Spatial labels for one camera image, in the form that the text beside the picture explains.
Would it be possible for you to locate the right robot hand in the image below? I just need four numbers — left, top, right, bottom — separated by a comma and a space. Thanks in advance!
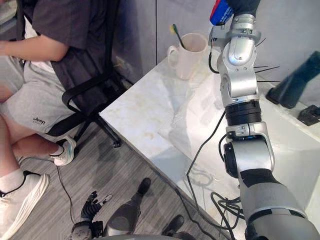
225, 0, 261, 17

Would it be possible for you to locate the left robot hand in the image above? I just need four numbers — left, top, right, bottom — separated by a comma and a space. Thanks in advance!
79, 190, 114, 223

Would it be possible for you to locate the blue and red toothpaste box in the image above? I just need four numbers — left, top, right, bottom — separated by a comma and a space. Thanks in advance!
209, 0, 235, 26

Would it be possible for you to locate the green yellow toothbrush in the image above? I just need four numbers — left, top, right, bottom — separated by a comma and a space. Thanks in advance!
169, 23, 186, 50

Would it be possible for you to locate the white ceramic mug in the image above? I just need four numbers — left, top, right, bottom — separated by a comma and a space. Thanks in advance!
166, 32, 209, 81

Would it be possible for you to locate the dark right robot foot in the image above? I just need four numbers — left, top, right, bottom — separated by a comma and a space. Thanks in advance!
161, 214, 197, 240

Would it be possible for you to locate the person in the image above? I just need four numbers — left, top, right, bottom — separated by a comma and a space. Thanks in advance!
0, 0, 121, 240

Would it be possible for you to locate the black office chair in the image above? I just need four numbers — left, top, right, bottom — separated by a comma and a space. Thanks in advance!
14, 0, 136, 149

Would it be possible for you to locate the small black block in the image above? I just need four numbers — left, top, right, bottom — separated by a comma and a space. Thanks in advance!
297, 104, 320, 127

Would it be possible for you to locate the thin black floor cable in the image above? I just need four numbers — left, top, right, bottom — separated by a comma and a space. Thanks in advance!
17, 156, 77, 225

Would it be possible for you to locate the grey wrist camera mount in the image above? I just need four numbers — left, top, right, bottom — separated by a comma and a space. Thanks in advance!
208, 24, 227, 49

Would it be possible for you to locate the black cable along counter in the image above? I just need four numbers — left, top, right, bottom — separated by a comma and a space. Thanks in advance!
172, 187, 213, 240

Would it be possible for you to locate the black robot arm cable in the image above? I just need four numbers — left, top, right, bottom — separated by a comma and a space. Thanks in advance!
185, 111, 245, 240

